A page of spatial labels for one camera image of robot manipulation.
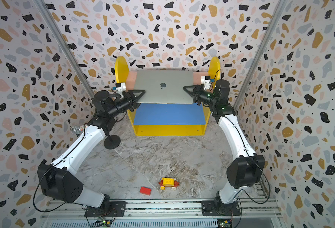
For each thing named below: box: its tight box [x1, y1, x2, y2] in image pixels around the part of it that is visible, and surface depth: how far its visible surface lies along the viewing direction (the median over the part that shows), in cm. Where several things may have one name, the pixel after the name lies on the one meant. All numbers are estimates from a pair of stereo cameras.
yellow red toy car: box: [158, 177, 180, 191], surface depth 80 cm
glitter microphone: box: [70, 125, 81, 138], surface depth 81 cm
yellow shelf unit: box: [114, 56, 222, 137], surface depth 81 cm
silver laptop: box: [133, 70, 194, 104], surface depth 70 cm
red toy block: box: [139, 186, 152, 196], surface depth 81 cm
